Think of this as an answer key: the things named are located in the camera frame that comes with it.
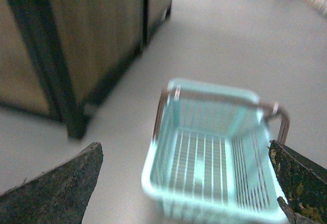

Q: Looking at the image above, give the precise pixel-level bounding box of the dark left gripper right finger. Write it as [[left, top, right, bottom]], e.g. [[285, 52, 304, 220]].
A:
[[269, 140, 326, 223]]

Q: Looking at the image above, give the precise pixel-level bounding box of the dark wooden display stand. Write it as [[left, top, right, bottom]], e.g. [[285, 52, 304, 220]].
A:
[[1, 0, 173, 139]]

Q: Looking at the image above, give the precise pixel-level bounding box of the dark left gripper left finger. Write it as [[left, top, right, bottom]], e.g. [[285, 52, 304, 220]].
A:
[[1, 142, 103, 223]]

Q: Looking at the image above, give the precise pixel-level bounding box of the light blue plastic basket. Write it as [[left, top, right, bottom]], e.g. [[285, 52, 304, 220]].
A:
[[141, 79, 290, 223]]

